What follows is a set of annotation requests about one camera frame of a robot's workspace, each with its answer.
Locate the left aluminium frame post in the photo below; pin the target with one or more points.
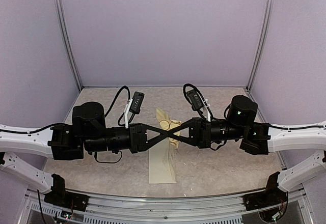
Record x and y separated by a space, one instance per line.
67 44

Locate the cream paper envelope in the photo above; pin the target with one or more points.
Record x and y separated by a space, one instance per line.
161 165

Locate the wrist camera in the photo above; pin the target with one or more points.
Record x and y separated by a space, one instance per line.
133 107
199 104

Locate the aluminium frame post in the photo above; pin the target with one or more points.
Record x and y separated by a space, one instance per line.
67 44
261 43

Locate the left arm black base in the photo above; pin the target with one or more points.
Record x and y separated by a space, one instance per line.
59 196

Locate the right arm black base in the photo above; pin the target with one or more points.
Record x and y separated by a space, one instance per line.
271 195

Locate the brown sticker sheet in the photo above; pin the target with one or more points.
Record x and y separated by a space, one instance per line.
167 124

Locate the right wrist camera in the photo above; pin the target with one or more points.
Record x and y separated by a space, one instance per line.
199 104

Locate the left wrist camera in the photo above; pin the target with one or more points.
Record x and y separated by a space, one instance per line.
133 107

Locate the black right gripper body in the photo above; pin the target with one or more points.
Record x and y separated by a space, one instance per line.
206 137

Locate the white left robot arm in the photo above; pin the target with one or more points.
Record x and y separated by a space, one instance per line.
60 141

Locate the right aluminium frame post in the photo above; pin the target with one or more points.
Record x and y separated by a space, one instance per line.
261 43

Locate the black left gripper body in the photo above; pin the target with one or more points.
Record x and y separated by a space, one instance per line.
134 144

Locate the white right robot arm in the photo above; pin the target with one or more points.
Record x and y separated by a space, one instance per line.
260 139

